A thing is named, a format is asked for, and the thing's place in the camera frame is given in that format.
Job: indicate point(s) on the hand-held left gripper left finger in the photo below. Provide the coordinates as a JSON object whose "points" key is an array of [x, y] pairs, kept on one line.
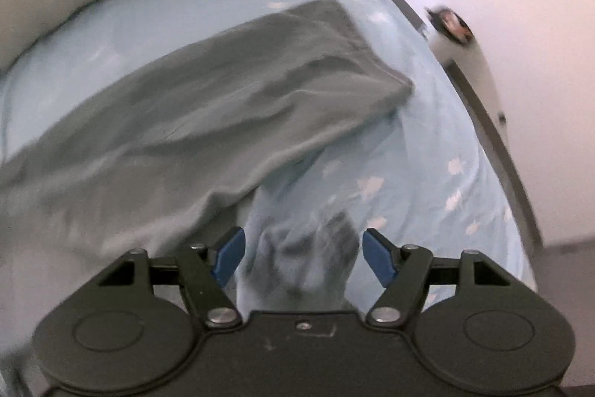
{"points": [[228, 255]]}

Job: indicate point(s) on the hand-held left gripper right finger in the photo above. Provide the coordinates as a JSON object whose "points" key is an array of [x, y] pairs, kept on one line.
{"points": [[379, 257]]}

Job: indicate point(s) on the blue-grey cloth garment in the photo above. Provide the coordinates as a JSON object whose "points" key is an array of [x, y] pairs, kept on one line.
{"points": [[195, 113]]}

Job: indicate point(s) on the white grey patterned cloth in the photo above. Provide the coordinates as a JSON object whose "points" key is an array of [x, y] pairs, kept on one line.
{"points": [[302, 257]]}

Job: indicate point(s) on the light blue printed bedsheet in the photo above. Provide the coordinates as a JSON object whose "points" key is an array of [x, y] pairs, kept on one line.
{"points": [[418, 173]]}

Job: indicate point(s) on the grey bed frame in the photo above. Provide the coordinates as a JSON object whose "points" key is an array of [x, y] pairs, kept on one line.
{"points": [[483, 113]]}

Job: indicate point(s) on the round metal wall fitting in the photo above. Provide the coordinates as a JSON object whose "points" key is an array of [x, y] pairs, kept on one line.
{"points": [[450, 25]]}

